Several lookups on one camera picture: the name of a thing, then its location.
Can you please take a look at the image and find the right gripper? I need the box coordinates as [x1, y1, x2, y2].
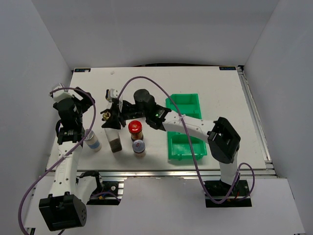
[101, 102, 148, 130]

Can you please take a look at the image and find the dark sauce glass bottle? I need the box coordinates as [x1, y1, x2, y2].
[104, 128, 122, 153]

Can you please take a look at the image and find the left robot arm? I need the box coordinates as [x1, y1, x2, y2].
[39, 84, 103, 232]

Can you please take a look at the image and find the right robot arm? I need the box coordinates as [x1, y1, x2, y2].
[101, 89, 241, 195]

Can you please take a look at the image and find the left table logo sticker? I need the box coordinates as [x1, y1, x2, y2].
[73, 68, 91, 73]

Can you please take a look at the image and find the table logo sticker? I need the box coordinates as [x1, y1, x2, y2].
[73, 68, 91, 73]
[219, 66, 237, 71]

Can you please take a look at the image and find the red lid sauce jar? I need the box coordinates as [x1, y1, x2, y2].
[128, 120, 143, 141]

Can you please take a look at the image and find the blue label white jar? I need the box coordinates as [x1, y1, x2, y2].
[84, 129, 102, 152]

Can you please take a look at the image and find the small silver lid jar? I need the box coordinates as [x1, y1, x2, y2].
[132, 140, 146, 158]

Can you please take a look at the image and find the green divided bin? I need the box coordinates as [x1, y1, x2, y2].
[166, 94, 207, 162]

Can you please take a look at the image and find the right table logo sticker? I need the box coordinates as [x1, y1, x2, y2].
[219, 66, 237, 71]

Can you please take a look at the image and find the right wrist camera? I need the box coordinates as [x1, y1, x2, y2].
[105, 89, 123, 112]

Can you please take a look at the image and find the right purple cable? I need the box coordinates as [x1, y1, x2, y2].
[117, 76, 256, 204]

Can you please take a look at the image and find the purple cable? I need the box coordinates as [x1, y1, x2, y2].
[18, 88, 122, 235]
[117, 76, 256, 204]

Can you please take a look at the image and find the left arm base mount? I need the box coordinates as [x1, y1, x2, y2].
[87, 181, 124, 206]

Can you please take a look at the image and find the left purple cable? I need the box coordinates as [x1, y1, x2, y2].
[18, 88, 122, 235]

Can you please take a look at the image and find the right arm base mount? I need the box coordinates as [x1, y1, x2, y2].
[203, 179, 252, 208]

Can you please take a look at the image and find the right aluminium rail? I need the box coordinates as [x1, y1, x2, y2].
[236, 65, 277, 177]

